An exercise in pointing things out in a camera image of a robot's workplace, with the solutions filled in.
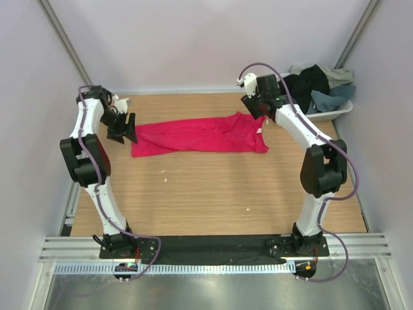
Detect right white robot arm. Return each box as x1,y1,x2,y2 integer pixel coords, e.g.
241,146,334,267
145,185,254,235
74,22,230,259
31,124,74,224
237,73,347,256

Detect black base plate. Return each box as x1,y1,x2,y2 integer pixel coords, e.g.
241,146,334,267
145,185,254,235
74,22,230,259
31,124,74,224
99,234,329,277

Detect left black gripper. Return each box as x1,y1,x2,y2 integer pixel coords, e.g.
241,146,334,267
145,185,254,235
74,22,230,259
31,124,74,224
100,110,137,145

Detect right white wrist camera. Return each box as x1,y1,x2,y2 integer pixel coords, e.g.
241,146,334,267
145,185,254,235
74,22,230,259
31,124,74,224
237,73,257,98

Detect aluminium rail frame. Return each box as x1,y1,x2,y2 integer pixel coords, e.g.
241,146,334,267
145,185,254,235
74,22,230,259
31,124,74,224
39,233,391,265

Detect black t shirt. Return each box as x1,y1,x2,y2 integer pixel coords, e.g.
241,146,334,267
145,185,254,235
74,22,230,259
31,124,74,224
283,65,330,113

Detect grey green t shirt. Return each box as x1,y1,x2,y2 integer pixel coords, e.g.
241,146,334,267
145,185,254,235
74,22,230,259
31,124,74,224
290,65,354,88

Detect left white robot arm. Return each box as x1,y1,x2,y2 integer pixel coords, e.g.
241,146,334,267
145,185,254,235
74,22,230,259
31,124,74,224
59,85,137,258

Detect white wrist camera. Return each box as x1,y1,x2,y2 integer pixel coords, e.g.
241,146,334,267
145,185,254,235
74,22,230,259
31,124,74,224
237,73,257,98
110,95,131,114

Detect pink red t shirt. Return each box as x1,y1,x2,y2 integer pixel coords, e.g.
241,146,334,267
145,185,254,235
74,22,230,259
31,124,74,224
131,112,269,158

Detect white plastic laundry basket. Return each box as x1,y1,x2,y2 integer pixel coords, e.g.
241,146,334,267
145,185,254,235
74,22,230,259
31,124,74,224
278,79,352,121

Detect blue t shirt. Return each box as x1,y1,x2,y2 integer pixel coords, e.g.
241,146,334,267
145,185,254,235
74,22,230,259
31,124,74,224
307,84,356,114

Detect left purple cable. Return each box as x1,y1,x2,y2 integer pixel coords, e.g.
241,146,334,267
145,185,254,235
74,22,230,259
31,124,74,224
77,85,161,282

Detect white slotted cable duct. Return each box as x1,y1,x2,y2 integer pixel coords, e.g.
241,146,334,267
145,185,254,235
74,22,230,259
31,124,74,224
54,261,296,276

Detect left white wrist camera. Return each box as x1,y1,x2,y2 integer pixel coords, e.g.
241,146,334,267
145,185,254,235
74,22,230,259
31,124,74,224
110,95,131,114

